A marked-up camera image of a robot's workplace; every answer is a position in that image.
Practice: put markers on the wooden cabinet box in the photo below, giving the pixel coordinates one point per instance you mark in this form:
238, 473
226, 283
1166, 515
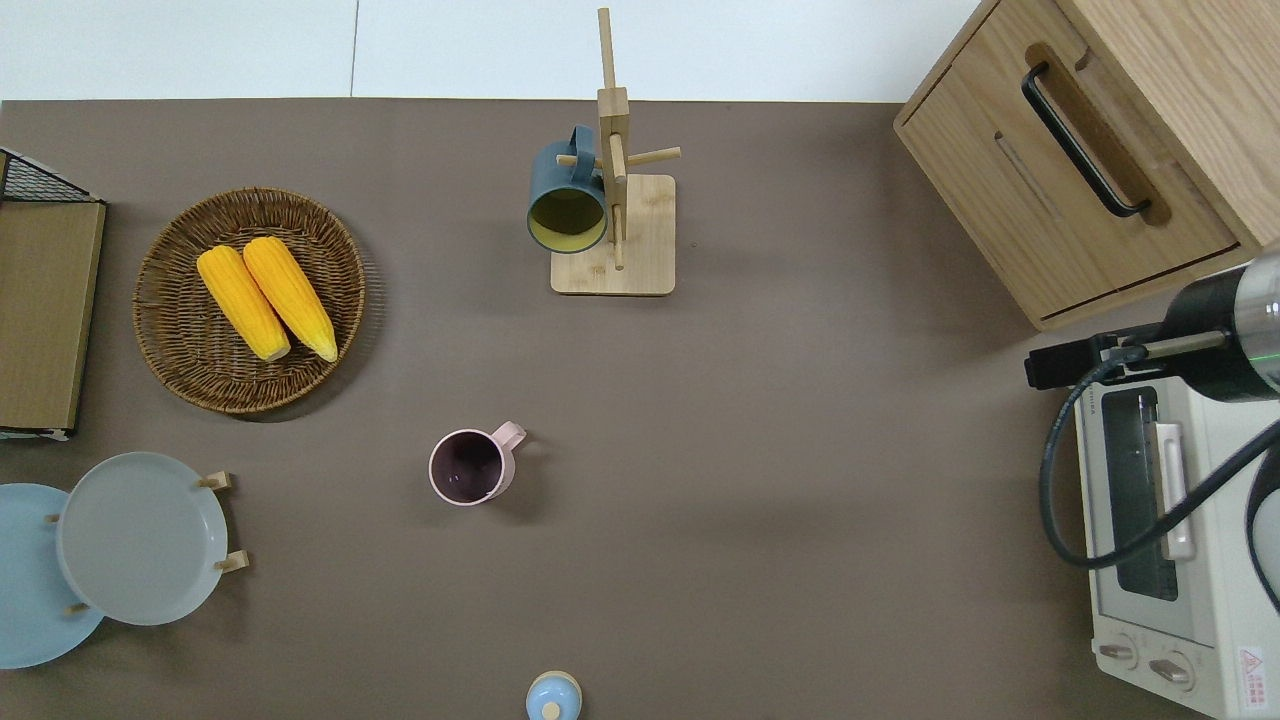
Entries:
1000, 150

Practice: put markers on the light blue plate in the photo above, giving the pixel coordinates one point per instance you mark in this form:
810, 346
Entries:
30, 590

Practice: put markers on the dark blue mug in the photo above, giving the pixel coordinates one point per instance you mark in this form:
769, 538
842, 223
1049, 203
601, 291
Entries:
560, 175

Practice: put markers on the wooden plate rack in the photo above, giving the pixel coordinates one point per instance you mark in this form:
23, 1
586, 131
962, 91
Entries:
222, 481

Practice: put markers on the wooden basket lid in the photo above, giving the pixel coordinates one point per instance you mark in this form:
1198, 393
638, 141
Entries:
45, 310

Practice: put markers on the wooden mug rack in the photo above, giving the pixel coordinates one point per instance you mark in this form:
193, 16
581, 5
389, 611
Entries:
640, 250

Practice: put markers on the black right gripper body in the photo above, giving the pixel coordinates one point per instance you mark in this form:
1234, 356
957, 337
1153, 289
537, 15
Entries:
1205, 375

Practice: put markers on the brown table mat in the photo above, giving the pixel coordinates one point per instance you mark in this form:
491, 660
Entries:
750, 500

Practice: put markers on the yellow corn cob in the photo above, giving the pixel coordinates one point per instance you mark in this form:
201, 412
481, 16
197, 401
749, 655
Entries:
243, 303
290, 298

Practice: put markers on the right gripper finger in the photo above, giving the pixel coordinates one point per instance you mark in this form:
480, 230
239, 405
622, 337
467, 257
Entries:
1065, 355
1065, 377

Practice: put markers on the pink mug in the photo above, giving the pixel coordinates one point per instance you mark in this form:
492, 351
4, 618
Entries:
503, 468

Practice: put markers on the grey plate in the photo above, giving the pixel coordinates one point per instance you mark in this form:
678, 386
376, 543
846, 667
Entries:
140, 540

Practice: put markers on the round wicker basket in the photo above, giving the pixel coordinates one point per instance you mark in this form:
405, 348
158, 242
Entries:
180, 350

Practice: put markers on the white toaster oven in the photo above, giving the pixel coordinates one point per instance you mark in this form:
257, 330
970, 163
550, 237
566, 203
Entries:
1230, 620

